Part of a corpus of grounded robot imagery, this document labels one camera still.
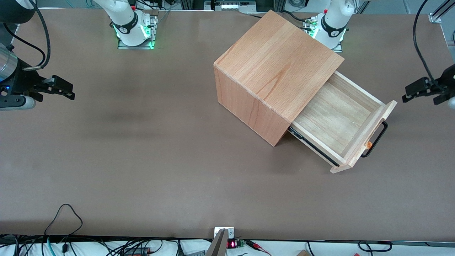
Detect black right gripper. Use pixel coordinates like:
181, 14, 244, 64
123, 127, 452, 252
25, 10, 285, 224
0, 58, 76, 103

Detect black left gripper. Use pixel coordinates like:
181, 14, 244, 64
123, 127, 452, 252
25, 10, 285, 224
402, 64, 455, 105

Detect wooden drawer with black handle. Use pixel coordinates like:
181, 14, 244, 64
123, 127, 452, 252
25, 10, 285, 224
287, 70, 398, 174

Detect light wooden drawer cabinet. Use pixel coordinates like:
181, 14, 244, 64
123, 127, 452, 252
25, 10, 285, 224
214, 10, 345, 147

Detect black and orange device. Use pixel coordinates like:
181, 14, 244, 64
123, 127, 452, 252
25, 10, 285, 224
122, 247, 150, 256

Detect red and black clip leads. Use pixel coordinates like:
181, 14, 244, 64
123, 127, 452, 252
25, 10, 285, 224
245, 240, 272, 256

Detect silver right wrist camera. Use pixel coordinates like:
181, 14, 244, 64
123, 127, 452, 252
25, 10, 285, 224
0, 95, 37, 111

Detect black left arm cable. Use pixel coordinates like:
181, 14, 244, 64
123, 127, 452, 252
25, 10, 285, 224
412, 0, 437, 85

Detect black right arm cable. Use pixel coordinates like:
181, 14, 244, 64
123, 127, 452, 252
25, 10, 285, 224
0, 0, 51, 71

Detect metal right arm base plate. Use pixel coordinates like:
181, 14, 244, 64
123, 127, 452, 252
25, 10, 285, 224
117, 14, 158, 50

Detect aluminium frame profile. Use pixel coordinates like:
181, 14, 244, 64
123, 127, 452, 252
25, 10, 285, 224
428, 0, 455, 24

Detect black looped thin cable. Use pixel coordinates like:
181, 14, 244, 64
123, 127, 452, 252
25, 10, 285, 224
44, 203, 83, 238

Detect black cable to arm base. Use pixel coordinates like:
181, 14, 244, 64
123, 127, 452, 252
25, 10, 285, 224
248, 10, 314, 30

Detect black curled cable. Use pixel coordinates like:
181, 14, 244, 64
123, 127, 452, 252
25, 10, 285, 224
358, 241, 393, 253

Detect grey metal camera bar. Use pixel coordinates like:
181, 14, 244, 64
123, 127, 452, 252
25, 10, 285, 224
205, 228, 229, 256

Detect silver table edge bracket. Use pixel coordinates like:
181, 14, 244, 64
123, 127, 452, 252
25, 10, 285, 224
214, 226, 235, 239

